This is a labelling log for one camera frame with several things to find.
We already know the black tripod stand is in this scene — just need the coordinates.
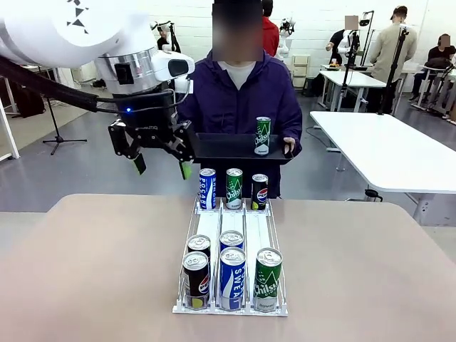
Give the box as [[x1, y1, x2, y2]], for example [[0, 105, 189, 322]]
[[41, 95, 88, 156]]

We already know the person's left hand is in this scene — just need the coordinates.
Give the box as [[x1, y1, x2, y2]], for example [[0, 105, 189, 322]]
[[282, 137, 297, 160]]

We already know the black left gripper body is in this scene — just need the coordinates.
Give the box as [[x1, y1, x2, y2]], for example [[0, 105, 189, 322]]
[[113, 90, 178, 147]]

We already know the white background table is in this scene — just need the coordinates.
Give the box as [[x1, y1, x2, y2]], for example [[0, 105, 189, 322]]
[[318, 68, 388, 112]]

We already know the white drawer unit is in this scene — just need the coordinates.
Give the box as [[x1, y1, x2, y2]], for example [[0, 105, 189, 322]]
[[291, 53, 311, 89]]

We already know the black serving tray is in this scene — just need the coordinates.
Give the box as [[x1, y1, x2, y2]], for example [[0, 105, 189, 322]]
[[192, 132, 299, 166]]

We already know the person in purple jacket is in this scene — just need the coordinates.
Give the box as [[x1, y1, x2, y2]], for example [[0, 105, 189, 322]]
[[176, 0, 304, 199]]

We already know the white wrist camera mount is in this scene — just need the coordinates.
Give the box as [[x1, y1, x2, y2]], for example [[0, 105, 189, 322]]
[[174, 78, 194, 95]]

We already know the person in beige jacket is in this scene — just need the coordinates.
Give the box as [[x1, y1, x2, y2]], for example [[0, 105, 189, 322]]
[[369, 5, 418, 86]]

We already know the person behind robot arm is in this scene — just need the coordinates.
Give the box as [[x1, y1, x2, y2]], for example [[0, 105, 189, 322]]
[[155, 20, 172, 51]]

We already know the black Pepsi can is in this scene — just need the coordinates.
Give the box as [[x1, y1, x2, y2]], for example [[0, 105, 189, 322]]
[[187, 234, 212, 261], [251, 173, 269, 211], [182, 251, 210, 310]]

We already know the person's left forearm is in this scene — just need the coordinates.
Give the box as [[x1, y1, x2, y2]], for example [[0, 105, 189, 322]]
[[283, 106, 304, 157]]

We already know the tall black light stand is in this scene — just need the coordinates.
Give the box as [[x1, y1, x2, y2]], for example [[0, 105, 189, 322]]
[[376, 24, 411, 115]]

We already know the large white table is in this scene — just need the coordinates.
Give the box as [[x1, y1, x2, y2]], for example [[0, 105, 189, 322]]
[[309, 110, 456, 226]]

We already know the blue Pocari Sweat can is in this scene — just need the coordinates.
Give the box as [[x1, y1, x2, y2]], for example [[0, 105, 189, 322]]
[[219, 246, 247, 310], [219, 230, 244, 252], [198, 167, 217, 210]]

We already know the black corrugated cable conduit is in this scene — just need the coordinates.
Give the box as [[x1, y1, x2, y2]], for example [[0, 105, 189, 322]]
[[0, 55, 177, 115]]

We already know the green Chilsung cider can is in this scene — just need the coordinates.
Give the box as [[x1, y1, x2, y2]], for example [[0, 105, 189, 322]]
[[225, 167, 244, 210], [253, 247, 283, 313], [254, 116, 272, 157]]

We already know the dark floor cable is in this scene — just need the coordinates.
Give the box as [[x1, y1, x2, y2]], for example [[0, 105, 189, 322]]
[[305, 124, 340, 151]]

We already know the person white black outfit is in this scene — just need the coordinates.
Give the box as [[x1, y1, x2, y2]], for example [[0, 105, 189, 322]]
[[326, 28, 361, 68]]

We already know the black camera stand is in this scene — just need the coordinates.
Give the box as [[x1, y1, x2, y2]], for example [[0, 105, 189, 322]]
[[340, 30, 370, 114]]

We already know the person in red shirt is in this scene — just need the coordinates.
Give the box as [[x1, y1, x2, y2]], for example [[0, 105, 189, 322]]
[[261, 0, 281, 58]]

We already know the white frame leg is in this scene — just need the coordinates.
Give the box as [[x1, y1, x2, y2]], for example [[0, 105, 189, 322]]
[[0, 95, 21, 162]]

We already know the white humanoid robot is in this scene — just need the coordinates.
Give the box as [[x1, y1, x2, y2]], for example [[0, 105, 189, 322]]
[[279, 16, 297, 60]]

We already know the seated person black top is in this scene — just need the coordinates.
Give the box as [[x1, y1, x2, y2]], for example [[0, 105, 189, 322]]
[[408, 33, 456, 101]]

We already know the white can dispenser rack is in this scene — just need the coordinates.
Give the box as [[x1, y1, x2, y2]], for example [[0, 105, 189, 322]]
[[172, 197, 289, 318]]

